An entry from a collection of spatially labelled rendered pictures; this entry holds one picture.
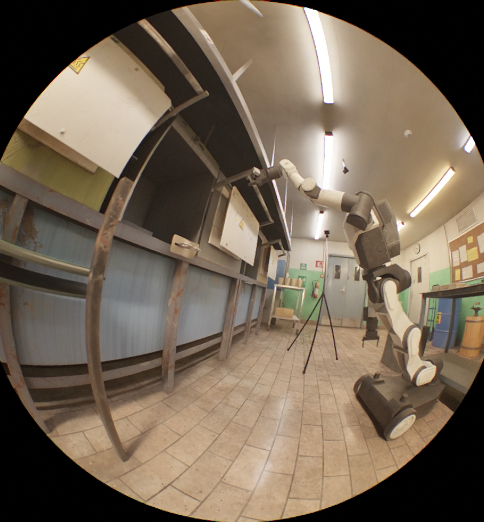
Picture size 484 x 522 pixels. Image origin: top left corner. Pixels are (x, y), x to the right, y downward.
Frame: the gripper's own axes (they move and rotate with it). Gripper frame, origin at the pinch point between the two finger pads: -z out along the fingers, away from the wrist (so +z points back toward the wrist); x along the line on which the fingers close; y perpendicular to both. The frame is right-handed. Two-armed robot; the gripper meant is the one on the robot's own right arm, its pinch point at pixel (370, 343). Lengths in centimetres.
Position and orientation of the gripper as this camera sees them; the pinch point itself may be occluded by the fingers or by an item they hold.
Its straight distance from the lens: 126.9
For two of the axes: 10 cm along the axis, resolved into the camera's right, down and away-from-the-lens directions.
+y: -6.0, -0.9, -7.9
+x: -8.0, 1.2, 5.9
